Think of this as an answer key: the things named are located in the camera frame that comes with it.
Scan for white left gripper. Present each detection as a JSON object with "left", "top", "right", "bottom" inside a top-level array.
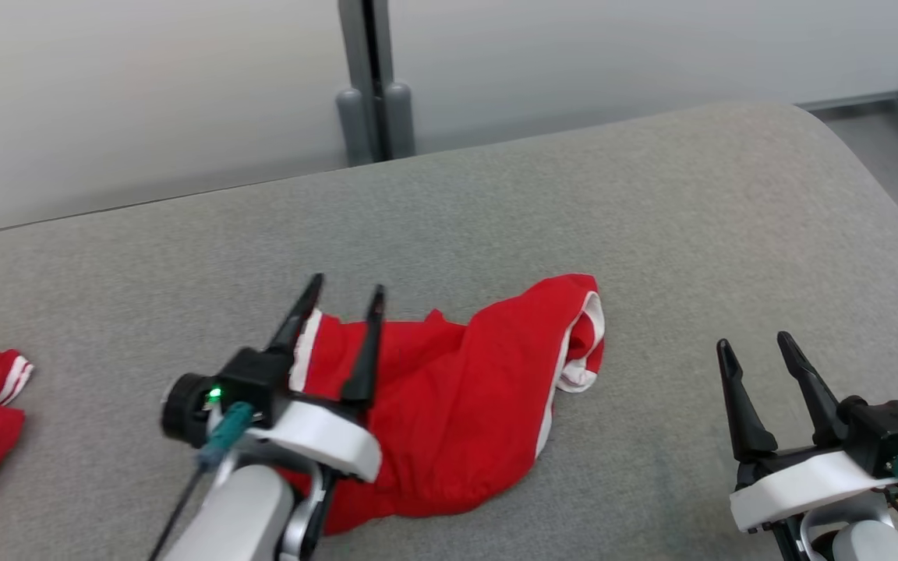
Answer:
[{"left": 250, "top": 273, "right": 386, "bottom": 482}]

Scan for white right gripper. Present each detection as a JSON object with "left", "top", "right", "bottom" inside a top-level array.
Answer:
[{"left": 716, "top": 331, "right": 898, "bottom": 535}]

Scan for red shorts with white trim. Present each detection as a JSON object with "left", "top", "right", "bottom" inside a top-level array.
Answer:
[{"left": 278, "top": 273, "right": 606, "bottom": 537}]

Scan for teal plug left camera cable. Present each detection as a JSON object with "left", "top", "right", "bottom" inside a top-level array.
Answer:
[{"left": 149, "top": 401, "right": 255, "bottom": 561}]

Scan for grey partition post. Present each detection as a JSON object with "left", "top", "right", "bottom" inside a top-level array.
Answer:
[{"left": 336, "top": 0, "right": 416, "bottom": 167}]

